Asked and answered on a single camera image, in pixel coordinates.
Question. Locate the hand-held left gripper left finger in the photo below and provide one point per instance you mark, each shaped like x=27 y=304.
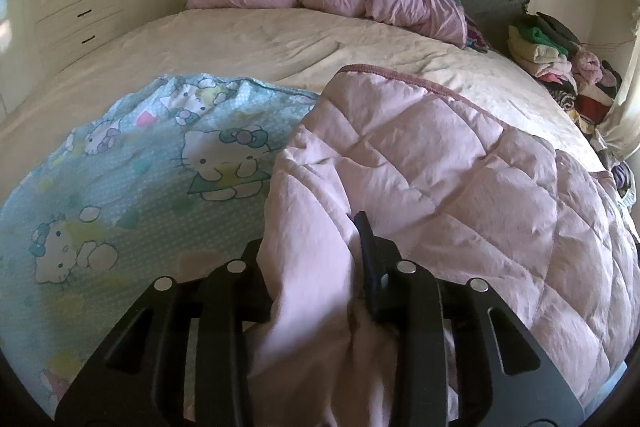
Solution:
x=225 y=307

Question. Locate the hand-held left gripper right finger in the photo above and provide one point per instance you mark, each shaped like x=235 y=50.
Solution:
x=372 y=277

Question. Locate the pink quilted jacket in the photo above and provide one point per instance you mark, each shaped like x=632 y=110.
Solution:
x=425 y=182

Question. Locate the pile of mixed clothes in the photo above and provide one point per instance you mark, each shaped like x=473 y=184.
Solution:
x=560 y=62

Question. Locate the cartoon cat print blanket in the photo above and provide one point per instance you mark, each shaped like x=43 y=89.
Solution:
x=150 y=187

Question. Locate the bed with cream sheet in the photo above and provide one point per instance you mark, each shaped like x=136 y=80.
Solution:
x=300 y=42

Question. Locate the multicoloured cloth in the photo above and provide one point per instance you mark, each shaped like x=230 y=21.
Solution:
x=476 y=37

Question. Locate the cream curtain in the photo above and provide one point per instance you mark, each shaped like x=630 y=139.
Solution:
x=625 y=117

